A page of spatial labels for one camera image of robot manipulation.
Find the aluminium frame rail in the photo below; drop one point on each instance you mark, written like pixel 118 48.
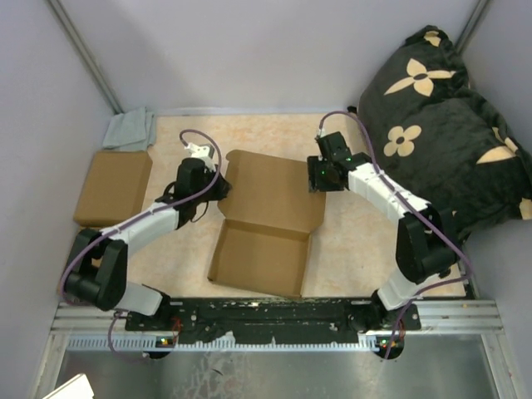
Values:
pixel 441 316

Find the brown cardboard box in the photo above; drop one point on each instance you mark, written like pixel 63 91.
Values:
pixel 114 189
pixel 270 216

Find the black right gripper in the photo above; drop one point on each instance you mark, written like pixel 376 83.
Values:
pixel 314 164

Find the light blue folded cloth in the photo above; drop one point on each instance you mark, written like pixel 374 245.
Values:
pixel 131 131

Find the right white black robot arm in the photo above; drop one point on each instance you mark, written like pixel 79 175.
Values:
pixel 426 236

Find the left aluminium corner post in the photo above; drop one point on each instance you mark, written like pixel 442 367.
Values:
pixel 85 55

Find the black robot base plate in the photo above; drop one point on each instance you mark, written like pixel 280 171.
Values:
pixel 287 334

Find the white slotted cable duct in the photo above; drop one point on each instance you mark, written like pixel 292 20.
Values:
pixel 227 343

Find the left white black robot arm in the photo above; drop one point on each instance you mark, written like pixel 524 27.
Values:
pixel 97 265

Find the right aluminium corner post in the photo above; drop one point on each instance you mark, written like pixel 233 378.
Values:
pixel 477 14

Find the aluminium corner post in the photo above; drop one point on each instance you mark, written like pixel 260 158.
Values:
pixel 477 14
pixel 85 55

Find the white object corner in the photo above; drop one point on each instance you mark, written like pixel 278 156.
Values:
pixel 77 387

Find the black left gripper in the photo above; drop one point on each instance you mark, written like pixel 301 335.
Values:
pixel 222 189

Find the black floral pillow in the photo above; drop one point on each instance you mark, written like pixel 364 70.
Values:
pixel 442 140

